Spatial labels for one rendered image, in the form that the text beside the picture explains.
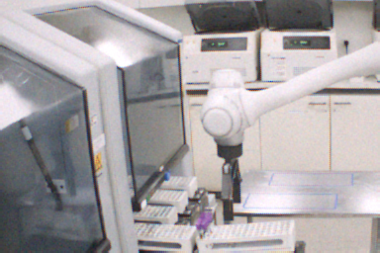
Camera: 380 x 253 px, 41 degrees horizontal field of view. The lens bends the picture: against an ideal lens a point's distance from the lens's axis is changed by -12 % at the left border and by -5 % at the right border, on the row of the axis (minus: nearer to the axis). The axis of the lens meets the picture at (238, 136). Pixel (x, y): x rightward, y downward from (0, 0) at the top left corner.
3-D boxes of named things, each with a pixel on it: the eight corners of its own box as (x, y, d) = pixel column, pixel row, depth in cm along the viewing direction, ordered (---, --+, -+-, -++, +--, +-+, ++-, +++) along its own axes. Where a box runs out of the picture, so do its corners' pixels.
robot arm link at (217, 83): (212, 119, 162) (205, 130, 149) (209, 67, 158) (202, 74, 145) (248, 118, 161) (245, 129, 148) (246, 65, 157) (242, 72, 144)
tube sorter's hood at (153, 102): (10, 203, 170) (-17, 22, 153) (78, 150, 227) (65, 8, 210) (141, 212, 161) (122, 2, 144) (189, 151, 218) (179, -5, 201)
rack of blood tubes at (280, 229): (199, 257, 165) (195, 240, 163) (206, 243, 174) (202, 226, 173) (294, 251, 159) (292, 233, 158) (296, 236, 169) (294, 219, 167)
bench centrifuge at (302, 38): (260, 83, 385) (255, -11, 366) (269, 69, 444) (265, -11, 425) (338, 83, 376) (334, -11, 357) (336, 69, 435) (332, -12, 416)
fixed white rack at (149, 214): (95, 228, 187) (92, 212, 185) (105, 217, 196) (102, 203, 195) (171, 234, 182) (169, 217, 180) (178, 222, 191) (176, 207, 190)
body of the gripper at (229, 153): (239, 146, 153) (240, 178, 156) (244, 138, 161) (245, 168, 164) (213, 146, 154) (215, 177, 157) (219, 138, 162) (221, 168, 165)
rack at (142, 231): (106, 249, 171) (103, 233, 169) (117, 236, 180) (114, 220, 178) (191, 256, 165) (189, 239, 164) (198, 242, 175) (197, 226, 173)
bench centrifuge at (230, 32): (180, 85, 396) (175, 0, 379) (202, 70, 455) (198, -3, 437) (255, 83, 385) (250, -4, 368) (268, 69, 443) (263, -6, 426)
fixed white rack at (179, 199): (110, 211, 201) (107, 197, 200) (118, 202, 211) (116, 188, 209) (182, 216, 196) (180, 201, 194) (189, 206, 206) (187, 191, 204)
